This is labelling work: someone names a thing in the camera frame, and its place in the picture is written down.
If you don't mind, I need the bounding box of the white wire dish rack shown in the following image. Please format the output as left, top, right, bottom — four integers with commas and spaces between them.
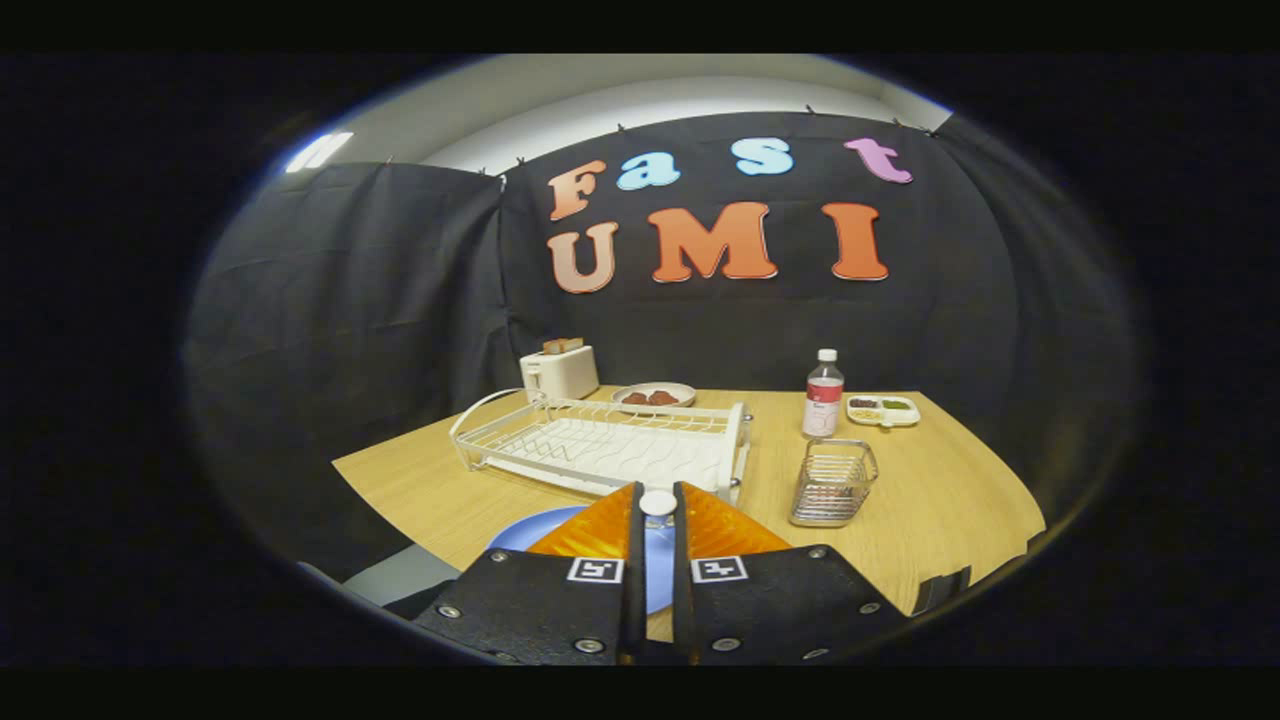
449, 388, 753, 506

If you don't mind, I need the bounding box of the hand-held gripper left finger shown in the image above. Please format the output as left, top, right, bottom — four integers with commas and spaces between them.
415, 482, 646, 666

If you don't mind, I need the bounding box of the blue plate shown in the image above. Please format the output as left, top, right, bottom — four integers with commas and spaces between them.
487, 505, 676, 615

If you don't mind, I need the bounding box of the clear bottle with red label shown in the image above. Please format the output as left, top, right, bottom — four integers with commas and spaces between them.
802, 348, 846, 439

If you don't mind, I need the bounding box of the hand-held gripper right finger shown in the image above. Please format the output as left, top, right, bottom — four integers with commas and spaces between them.
672, 481, 906, 666

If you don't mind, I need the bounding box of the white oval plate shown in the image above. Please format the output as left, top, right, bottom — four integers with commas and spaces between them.
611, 381, 698, 411

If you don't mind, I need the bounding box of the ceiling light panel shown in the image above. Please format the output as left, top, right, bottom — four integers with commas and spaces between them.
285, 131, 354, 174

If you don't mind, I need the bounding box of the white toaster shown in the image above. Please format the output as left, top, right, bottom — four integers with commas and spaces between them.
519, 345, 601, 403

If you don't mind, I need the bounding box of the black backdrop cloth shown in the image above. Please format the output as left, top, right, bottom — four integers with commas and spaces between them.
185, 110, 1141, 601

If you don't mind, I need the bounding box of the white divided tray with beans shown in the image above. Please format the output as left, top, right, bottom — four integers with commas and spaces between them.
846, 394, 922, 429

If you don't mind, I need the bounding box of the metal wire basket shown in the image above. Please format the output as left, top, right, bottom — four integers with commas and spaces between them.
788, 438, 880, 529

